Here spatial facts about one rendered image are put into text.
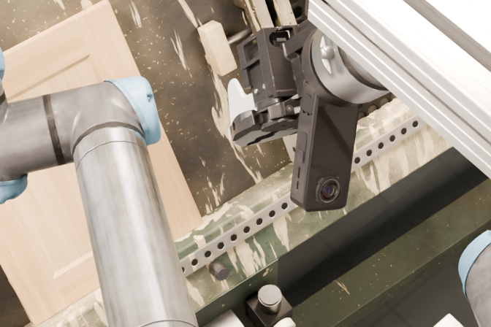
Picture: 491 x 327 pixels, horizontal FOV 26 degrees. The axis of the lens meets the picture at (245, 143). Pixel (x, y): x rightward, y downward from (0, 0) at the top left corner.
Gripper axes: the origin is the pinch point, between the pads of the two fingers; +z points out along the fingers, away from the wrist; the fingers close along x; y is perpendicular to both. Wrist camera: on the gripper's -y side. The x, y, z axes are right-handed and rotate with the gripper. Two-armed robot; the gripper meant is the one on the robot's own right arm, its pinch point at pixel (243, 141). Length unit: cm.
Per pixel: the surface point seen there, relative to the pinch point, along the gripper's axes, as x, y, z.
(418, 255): -102, -11, 115
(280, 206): -38, 0, 62
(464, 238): -113, -9, 111
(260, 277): -36, -11, 71
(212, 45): -25, 25, 51
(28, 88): 3, 21, 55
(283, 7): -35, 28, 44
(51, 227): 0, 2, 66
